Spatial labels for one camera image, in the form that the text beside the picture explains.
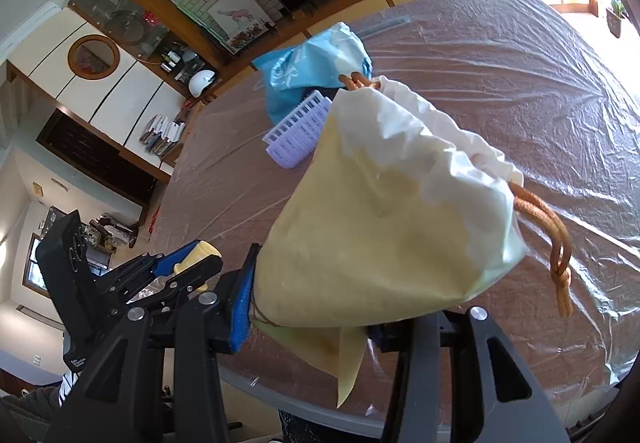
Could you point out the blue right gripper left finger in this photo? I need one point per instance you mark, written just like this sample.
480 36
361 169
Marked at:
241 300

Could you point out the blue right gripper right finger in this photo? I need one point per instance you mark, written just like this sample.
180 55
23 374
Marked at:
386 337

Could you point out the yellow plastic cup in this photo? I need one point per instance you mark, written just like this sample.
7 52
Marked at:
197 254

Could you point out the yellow drawstring bag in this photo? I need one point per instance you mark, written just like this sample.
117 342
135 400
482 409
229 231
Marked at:
400 213

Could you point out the blue plastic bag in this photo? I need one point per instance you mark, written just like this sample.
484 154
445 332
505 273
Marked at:
290 73

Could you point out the stack of books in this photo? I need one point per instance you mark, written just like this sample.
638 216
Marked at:
161 134

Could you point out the white dome lamp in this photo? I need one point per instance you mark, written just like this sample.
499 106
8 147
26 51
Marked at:
201 81

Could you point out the framed animal picture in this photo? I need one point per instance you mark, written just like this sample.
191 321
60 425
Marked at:
243 22

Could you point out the small potted plant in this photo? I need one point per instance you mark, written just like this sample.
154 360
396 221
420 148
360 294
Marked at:
615 14

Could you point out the round wall picture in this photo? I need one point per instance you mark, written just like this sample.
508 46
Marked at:
93 57

